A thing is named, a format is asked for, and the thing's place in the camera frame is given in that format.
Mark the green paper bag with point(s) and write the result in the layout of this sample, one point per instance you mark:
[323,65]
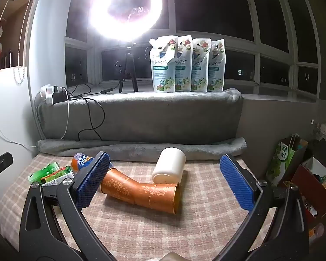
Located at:
[284,160]

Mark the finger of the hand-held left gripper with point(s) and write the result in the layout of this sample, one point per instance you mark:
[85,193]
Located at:
[0,167]

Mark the rolled grey fleece blanket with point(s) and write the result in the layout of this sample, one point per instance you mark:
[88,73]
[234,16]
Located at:
[141,148]

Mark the orange soda can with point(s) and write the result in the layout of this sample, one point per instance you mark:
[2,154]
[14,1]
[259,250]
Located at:
[81,162]

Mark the cardboard box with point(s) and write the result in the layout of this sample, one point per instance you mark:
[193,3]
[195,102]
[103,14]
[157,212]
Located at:
[312,185]

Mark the copper patterned paper cup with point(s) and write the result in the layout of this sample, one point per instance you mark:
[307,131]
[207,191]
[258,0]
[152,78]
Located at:
[119,186]
[157,197]

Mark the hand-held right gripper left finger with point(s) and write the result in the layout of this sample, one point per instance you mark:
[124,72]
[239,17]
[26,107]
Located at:
[93,180]

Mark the white cup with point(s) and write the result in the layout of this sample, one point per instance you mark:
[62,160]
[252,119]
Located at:
[169,168]

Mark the white power strip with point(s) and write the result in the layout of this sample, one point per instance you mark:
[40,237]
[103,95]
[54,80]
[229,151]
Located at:
[47,93]

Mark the black charger plug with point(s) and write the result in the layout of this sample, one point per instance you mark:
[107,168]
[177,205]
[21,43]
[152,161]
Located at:
[60,97]

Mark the beige object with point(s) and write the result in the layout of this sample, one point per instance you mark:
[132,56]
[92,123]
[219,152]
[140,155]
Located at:
[173,257]

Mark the white spouted refill pouch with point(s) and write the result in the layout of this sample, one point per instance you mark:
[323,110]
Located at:
[163,65]

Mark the checked cloth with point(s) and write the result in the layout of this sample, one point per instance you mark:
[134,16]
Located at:
[157,233]

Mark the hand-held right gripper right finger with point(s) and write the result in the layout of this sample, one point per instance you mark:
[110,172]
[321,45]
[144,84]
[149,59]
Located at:
[237,188]

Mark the black tripod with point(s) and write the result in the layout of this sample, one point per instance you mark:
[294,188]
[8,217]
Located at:
[129,68]

